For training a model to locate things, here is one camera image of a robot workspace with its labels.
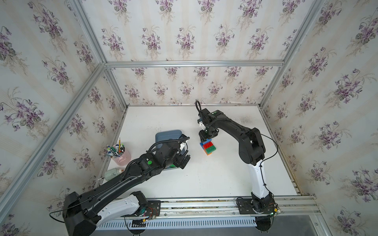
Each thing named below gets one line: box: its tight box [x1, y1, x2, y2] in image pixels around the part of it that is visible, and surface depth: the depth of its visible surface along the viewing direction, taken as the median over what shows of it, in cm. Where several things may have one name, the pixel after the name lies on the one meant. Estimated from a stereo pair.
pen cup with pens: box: [106, 137, 132, 166], surface depth 83 cm
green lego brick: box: [205, 145, 217, 155], surface depth 94 cm
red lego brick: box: [202, 141, 214, 151], surface depth 95 cm
